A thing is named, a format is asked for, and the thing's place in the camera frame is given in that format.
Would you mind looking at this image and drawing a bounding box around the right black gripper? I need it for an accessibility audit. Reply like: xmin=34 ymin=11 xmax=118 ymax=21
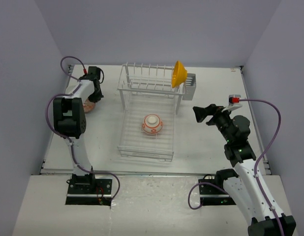
xmin=193 ymin=104 xmax=234 ymax=143

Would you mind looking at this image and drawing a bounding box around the blue zigzag patterned bowl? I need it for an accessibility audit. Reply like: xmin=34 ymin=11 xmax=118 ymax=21
xmin=83 ymin=99 xmax=96 ymax=114

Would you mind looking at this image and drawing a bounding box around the yellow plastic bowl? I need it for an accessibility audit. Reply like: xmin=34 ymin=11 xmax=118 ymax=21
xmin=171 ymin=60 xmax=187 ymax=88

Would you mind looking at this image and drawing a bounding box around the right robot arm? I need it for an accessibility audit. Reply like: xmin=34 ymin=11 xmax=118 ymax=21
xmin=193 ymin=104 xmax=296 ymax=236

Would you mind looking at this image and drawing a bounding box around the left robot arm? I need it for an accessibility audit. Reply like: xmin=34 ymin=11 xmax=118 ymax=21
xmin=53 ymin=66 xmax=104 ymax=193

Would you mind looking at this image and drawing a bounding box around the grey cutlery holder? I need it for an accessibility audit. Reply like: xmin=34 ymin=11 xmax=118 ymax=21
xmin=182 ymin=73 xmax=196 ymax=101

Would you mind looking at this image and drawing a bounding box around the orange white upturned bowl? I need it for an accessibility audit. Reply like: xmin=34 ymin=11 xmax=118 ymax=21
xmin=141 ymin=114 xmax=164 ymax=135

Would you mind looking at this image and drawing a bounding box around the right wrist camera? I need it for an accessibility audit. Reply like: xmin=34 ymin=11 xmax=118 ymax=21
xmin=229 ymin=94 xmax=241 ymax=105

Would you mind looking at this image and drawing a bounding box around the white wire dish rack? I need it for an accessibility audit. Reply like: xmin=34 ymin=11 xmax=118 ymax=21
xmin=117 ymin=63 xmax=185 ymax=162

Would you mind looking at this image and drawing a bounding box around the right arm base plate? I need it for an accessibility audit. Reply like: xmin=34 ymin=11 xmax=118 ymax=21
xmin=199 ymin=184 xmax=235 ymax=206

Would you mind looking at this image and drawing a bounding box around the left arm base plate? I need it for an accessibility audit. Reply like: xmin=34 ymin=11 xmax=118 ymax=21
xmin=65 ymin=178 xmax=113 ymax=207

